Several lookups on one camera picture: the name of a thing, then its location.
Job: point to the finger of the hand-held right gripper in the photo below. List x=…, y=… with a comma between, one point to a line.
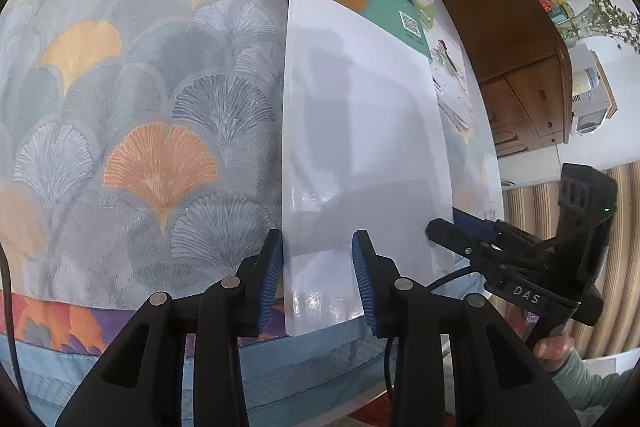
x=455, y=237
x=475, y=222

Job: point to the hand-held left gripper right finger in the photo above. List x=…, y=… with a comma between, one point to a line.
x=362, y=282

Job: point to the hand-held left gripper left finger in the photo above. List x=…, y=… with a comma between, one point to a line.
x=270, y=279

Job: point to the plain white cover book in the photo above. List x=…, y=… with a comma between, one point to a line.
x=360, y=132

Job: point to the white book with girl drawing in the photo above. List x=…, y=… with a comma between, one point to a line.
x=452, y=72

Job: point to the dark green book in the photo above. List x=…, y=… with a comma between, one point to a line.
x=400, y=22

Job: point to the person's right forearm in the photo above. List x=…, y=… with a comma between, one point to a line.
x=595, y=382

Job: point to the person's right hand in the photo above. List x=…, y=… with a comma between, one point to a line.
x=555, y=352

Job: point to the white small appliance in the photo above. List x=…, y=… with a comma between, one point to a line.
x=592, y=92

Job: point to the brown wooden cabinet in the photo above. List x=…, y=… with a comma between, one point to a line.
x=510, y=37

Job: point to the green leafy plant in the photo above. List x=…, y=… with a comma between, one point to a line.
x=607, y=12

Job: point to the cluster of colourful jars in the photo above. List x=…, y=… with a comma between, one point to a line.
x=552, y=4

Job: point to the ginkgo leaf print tablecloth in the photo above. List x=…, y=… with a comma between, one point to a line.
x=125, y=82

